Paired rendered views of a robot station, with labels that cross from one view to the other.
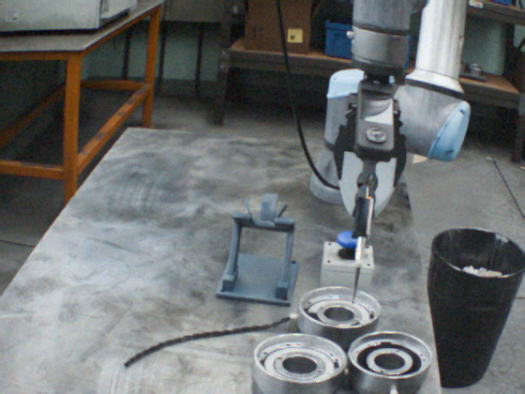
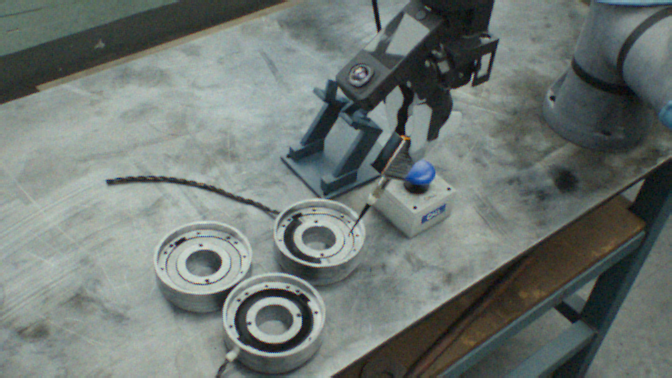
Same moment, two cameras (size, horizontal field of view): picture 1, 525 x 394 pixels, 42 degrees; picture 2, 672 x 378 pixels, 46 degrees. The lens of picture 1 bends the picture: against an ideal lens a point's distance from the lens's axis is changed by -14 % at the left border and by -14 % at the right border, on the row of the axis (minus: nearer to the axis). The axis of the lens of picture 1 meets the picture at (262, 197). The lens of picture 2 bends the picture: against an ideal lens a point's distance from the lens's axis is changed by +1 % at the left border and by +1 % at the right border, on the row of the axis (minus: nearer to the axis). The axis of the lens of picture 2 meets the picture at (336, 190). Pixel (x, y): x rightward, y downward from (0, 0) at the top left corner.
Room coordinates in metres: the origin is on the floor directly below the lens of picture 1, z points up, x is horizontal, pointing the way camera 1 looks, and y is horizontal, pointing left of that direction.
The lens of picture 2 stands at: (0.40, -0.54, 1.48)
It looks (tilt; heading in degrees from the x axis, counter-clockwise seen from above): 44 degrees down; 44
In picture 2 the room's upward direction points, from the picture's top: 6 degrees clockwise
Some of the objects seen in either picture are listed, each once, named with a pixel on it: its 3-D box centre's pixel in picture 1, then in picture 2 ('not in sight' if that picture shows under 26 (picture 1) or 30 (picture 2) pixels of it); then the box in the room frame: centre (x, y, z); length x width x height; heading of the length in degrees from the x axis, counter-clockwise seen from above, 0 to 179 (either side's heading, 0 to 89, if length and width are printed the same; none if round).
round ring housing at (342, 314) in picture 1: (337, 319); (318, 243); (0.82, -0.11, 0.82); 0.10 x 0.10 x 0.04
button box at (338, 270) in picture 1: (347, 265); (417, 195); (0.97, -0.13, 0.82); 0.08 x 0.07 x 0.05; 177
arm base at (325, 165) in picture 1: (353, 166); (605, 90); (1.32, -0.16, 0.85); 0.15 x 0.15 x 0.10
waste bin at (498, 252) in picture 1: (466, 311); not in sight; (1.89, -0.66, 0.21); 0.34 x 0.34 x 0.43
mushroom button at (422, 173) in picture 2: (349, 251); (416, 182); (0.96, -0.13, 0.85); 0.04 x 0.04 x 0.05
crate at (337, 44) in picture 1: (368, 40); not in sight; (4.42, -0.55, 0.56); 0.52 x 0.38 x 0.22; 84
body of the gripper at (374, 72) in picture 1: (375, 101); (444, 32); (0.95, -0.13, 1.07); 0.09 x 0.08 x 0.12; 174
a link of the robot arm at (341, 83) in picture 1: (363, 105); (637, 20); (1.31, -0.16, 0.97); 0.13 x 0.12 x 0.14; 65
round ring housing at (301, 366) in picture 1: (298, 370); (204, 267); (0.70, -0.06, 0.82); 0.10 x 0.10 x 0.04
